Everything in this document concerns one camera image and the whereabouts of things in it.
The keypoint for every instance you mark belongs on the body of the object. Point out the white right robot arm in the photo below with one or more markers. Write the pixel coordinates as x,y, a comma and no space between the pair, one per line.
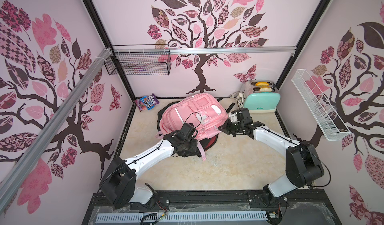
302,163

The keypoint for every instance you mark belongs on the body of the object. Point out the yellow toast slice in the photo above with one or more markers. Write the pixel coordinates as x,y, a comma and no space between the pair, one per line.
266,89
262,84

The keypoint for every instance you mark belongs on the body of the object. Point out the white vented cable duct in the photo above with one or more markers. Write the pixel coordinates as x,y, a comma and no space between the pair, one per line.
181,217

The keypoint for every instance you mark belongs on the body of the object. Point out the aluminium rail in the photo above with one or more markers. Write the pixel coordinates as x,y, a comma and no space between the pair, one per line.
23,167
282,49

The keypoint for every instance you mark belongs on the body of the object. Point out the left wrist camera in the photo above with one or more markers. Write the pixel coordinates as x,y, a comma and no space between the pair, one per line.
188,129

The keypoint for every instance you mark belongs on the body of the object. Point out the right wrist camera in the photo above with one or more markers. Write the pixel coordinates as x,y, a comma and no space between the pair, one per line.
241,115

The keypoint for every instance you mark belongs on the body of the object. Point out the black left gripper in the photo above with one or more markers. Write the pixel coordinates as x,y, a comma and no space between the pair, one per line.
192,148

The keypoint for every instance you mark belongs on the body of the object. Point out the aluminium rail left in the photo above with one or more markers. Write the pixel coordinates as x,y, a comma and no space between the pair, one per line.
23,167

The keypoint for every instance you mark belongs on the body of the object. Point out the yellow toast slice back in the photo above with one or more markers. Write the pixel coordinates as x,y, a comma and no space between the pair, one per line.
262,84

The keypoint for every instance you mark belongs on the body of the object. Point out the white wire shelf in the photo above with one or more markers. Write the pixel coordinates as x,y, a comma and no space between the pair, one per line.
313,91

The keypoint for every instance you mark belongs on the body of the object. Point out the yellow toast slice front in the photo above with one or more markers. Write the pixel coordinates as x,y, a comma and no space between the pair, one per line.
266,89

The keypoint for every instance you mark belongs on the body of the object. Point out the pink backpack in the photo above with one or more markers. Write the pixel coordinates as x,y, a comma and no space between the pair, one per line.
195,116

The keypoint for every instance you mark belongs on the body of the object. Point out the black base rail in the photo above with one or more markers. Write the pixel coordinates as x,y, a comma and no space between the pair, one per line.
253,198

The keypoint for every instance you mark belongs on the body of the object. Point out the purple candy bag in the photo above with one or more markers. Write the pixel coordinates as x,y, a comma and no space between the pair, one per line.
146,102

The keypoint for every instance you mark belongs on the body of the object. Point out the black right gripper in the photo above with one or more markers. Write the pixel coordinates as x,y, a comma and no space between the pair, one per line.
229,126

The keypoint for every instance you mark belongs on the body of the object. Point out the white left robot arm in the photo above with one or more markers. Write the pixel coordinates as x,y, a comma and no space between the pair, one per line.
120,183

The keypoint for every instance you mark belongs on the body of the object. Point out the mint green toaster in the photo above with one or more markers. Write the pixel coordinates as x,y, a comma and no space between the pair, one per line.
260,102

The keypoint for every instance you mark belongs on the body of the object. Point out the black wire basket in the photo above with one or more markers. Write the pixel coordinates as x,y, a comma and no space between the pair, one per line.
139,59

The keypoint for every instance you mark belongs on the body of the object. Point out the aluminium rail back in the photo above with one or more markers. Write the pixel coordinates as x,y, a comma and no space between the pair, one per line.
282,49

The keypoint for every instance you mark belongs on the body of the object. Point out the red backpack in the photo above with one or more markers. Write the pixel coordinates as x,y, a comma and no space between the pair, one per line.
207,143

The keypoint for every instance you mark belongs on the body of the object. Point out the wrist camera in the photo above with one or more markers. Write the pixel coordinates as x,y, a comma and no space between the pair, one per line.
188,129
241,115

